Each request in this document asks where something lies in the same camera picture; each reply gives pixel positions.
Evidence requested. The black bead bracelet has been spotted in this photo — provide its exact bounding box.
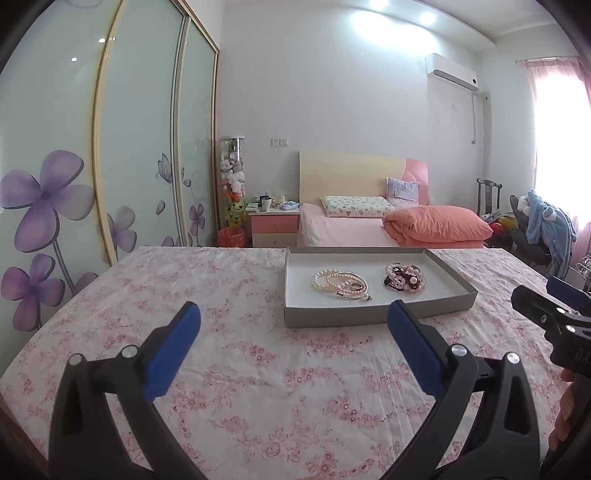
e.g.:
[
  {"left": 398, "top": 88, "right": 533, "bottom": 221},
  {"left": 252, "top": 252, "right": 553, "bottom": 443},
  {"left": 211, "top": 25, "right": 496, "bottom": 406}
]
[{"left": 382, "top": 264, "right": 426, "bottom": 294}]

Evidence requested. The clear tube of plush toys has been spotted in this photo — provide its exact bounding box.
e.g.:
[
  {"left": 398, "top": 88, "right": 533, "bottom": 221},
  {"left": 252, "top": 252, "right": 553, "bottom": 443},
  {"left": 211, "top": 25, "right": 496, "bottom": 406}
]
[{"left": 217, "top": 135, "right": 247, "bottom": 229}]

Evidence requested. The white patterned pillow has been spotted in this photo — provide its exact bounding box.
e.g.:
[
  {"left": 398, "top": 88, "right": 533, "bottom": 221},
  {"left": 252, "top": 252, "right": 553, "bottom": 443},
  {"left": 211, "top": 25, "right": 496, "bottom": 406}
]
[{"left": 320, "top": 195, "right": 397, "bottom": 219}]

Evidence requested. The purple patterned pillow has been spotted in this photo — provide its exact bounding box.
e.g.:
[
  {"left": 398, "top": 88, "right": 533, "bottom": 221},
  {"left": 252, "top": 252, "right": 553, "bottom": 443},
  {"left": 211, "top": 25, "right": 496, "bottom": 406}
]
[{"left": 385, "top": 178, "right": 422, "bottom": 206}]

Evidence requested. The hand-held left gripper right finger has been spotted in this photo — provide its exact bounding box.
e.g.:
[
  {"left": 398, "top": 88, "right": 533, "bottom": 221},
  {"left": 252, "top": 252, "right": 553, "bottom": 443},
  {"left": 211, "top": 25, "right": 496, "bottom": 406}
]
[{"left": 387, "top": 299, "right": 542, "bottom": 480}]

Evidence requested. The pink floral bed sheet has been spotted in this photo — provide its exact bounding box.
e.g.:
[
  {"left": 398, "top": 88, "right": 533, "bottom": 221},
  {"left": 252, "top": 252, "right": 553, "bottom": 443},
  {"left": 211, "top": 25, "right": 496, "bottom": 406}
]
[{"left": 0, "top": 244, "right": 591, "bottom": 480}]

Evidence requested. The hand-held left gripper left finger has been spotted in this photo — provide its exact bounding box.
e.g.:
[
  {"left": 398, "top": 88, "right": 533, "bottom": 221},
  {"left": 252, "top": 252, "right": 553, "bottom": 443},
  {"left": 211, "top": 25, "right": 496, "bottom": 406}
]
[{"left": 47, "top": 301, "right": 202, "bottom": 480}]

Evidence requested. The dark office chair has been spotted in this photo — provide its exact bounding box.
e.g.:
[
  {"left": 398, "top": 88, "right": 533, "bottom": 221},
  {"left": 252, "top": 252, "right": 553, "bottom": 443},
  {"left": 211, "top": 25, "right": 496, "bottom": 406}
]
[{"left": 509, "top": 194, "right": 555, "bottom": 266}]

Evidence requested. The folded salmon quilt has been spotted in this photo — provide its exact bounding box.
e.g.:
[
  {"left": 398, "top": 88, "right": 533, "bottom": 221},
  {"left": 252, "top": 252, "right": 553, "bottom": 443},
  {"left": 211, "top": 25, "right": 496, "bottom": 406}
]
[{"left": 382, "top": 205, "right": 494, "bottom": 247}]

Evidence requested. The grey cardboard tray box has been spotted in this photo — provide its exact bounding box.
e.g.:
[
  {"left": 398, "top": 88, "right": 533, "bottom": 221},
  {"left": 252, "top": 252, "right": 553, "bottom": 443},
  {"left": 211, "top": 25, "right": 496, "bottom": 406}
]
[{"left": 283, "top": 246, "right": 478, "bottom": 329}]

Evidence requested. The white air conditioner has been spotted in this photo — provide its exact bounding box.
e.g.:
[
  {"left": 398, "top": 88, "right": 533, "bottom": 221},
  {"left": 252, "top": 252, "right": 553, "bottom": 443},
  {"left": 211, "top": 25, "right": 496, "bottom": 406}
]
[{"left": 425, "top": 53, "right": 478, "bottom": 90}]

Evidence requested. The white pearl bracelet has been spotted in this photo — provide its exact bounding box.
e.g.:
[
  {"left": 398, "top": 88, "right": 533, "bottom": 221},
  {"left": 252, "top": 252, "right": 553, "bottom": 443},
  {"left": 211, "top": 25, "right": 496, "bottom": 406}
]
[{"left": 313, "top": 269, "right": 346, "bottom": 293}]

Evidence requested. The pink sheeted mattress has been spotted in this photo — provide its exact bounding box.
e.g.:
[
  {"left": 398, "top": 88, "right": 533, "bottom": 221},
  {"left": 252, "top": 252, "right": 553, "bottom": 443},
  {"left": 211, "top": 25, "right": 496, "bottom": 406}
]
[{"left": 298, "top": 203, "right": 485, "bottom": 248}]

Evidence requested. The pink curtain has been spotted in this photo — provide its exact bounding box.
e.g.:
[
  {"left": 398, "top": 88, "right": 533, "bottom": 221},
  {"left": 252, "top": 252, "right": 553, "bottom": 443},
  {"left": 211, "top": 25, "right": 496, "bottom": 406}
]
[{"left": 524, "top": 56, "right": 591, "bottom": 278}]

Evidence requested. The pink bead bracelet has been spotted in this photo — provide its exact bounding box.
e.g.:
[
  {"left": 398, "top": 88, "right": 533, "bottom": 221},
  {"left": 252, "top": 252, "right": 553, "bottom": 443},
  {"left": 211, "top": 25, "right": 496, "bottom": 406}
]
[{"left": 385, "top": 263, "right": 424, "bottom": 286}]

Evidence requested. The white pearl necklace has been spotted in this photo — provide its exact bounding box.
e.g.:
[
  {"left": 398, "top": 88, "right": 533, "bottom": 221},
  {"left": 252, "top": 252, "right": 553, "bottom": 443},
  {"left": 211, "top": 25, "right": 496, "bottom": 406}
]
[{"left": 325, "top": 272, "right": 371, "bottom": 302}]

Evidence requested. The person's right hand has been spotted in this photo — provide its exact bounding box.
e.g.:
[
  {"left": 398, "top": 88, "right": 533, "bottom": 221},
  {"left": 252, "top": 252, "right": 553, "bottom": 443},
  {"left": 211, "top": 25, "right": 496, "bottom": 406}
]
[{"left": 549, "top": 368, "right": 578, "bottom": 455}]

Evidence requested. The red trash bin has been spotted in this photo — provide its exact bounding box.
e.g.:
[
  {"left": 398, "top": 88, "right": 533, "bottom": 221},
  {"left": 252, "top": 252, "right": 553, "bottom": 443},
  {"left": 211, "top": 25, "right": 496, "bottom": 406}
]
[{"left": 218, "top": 226, "right": 245, "bottom": 248}]

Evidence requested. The cream and pink headboard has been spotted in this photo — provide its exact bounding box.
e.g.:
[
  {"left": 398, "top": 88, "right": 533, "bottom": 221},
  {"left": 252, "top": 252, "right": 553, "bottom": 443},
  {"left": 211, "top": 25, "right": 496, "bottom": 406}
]
[{"left": 299, "top": 150, "right": 429, "bottom": 206}]

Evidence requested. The thin silver bangle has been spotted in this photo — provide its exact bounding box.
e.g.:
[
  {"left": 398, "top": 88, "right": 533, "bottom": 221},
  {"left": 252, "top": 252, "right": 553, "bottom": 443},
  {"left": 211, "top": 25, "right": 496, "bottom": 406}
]
[{"left": 336, "top": 271, "right": 370, "bottom": 301}]

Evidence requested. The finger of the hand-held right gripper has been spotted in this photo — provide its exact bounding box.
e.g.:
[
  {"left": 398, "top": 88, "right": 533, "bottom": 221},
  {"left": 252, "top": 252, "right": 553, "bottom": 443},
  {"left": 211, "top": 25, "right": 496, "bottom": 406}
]
[
  {"left": 511, "top": 285, "right": 591, "bottom": 333},
  {"left": 547, "top": 276, "right": 591, "bottom": 317}
]

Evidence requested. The pink and cream nightstand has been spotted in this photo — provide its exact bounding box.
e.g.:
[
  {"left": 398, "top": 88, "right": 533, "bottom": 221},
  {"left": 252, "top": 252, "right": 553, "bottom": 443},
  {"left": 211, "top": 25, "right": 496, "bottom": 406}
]
[{"left": 247, "top": 203, "right": 301, "bottom": 248}]

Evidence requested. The floral sliding door wardrobe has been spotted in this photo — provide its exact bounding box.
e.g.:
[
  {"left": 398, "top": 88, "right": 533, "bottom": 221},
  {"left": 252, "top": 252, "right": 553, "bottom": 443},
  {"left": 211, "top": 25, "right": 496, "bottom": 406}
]
[{"left": 0, "top": 0, "right": 220, "bottom": 333}]

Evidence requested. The dark wooden chair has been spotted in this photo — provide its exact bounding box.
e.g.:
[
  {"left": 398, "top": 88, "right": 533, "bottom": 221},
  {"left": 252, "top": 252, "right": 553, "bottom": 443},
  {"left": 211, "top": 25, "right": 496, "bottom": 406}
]
[{"left": 477, "top": 178, "right": 504, "bottom": 217}]

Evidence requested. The blue plush garment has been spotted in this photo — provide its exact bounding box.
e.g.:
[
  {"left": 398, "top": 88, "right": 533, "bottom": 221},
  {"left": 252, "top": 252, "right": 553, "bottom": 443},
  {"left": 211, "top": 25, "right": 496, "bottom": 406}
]
[{"left": 517, "top": 189, "right": 578, "bottom": 278}]

